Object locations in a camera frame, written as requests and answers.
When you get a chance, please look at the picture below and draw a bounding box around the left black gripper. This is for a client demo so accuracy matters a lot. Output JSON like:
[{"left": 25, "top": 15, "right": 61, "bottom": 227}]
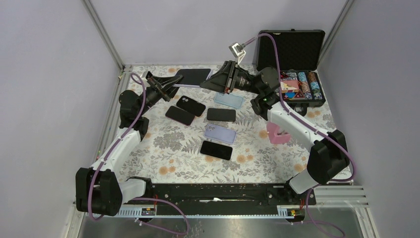
[{"left": 139, "top": 76, "right": 187, "bottom": 116}]

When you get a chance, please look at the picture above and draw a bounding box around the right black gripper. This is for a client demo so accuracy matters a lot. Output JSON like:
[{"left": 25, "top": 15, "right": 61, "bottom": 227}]
[{"left": 199, "top": 60, "right": 263, "bottom": 95}]

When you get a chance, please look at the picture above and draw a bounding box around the light blue phone case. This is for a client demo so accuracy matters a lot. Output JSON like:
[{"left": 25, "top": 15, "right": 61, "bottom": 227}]
[{"left": 213, "top": 93, "right": 244, "bottom": 109}]

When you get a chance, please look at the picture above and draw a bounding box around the black phone case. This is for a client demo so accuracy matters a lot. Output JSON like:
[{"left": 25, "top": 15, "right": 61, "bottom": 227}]
[{"left": 176, "top": 96, "right": 206, "bottom": 117}]

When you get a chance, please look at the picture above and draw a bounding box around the lilac phone case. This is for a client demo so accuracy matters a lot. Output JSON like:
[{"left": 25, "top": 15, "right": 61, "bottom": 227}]
[{"left": 204, "top": 124, "right": 237, "bottom": 145}]

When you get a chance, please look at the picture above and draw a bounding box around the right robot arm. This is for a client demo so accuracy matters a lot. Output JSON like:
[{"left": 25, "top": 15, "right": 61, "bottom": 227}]
[{"left": 200, "top": 60, "right": 351, "bottom": 204}]

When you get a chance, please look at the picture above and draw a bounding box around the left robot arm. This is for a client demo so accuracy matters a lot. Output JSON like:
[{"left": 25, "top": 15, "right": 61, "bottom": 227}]
[{"left": 75, "top": 71, "right": 183, "bottom": 221}]

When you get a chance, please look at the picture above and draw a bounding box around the black poker chip case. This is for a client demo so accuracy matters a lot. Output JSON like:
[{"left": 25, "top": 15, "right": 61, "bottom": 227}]
[{"left": 256, "top": 29, "right": 326, "bottom": 116}]

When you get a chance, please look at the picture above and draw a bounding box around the floral tablecloth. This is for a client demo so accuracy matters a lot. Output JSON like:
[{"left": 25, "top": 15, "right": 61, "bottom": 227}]
[{"left": 104, "top": 64, "right": 353, "bottom": 184}]

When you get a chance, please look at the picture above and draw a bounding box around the playing cards deck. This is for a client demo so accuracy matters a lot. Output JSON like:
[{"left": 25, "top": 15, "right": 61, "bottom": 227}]
[{"left": 280, "top": 79, "right": 300, "bottom": 93}]

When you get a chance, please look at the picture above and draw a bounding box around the pink box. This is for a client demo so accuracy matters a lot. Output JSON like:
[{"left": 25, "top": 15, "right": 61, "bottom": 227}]
[{"left": 266, "top": 122, "right": 291, "bottom": 144}]

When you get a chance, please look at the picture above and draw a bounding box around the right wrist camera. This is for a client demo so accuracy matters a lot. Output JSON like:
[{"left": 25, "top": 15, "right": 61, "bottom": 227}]
[{"left": 228, "top": 42, "right": 246, "bottom": 64}]

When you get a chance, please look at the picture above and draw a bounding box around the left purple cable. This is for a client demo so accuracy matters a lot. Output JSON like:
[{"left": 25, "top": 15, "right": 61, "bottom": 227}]
[{"left": 88, "top": 72, "right": 191, "bottom": 236}]

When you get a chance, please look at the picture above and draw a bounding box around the purple cable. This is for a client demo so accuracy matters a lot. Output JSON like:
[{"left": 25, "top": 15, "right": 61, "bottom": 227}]
[
  {"left": 244, "top": 33, "right": 357, "bottom": 237},
  {"left": 88, "top": 72, "right": 191, "bottom": 236}
]

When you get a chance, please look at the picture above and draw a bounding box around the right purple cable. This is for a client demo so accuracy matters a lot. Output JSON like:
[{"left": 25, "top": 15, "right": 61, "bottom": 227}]
[{"left": 244, "top": 33, "right": 357, "bottom": 237}]

